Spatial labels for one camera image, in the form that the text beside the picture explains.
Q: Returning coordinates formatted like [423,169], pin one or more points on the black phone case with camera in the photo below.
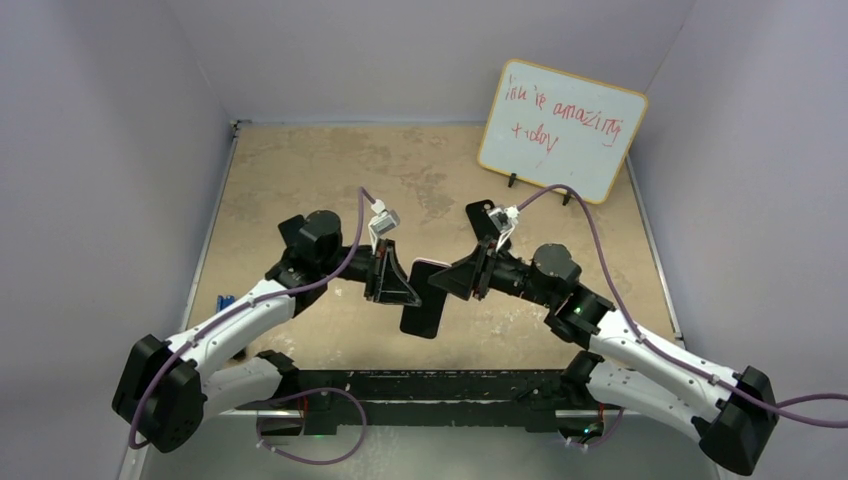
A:
[482,227]

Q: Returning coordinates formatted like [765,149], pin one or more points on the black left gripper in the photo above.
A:
[386,281]

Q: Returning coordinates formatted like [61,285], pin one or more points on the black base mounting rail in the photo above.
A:
[536,400]

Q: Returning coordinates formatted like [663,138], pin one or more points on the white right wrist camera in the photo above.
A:
[505,220]

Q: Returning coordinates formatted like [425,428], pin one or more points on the black phone lying left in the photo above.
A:
[290,231]

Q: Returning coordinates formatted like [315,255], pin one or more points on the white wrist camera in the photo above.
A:
[505,220]
[383,221]

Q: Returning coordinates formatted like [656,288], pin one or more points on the black smartphone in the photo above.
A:
[424,305]

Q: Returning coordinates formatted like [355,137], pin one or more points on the blue object at table edge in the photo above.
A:
[223,302]

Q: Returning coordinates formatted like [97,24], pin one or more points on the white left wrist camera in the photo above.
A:
[383,221]

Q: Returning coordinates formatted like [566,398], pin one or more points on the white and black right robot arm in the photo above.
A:
[727,413]

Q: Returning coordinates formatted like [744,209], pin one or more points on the whiteboard with red writing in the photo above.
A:
[547,127]

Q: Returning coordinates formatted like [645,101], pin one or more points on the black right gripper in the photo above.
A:
[460,277]

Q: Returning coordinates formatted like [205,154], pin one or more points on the pale pink phone case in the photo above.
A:
[430,262]

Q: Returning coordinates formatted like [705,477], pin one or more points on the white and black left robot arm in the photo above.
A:
[167,386]

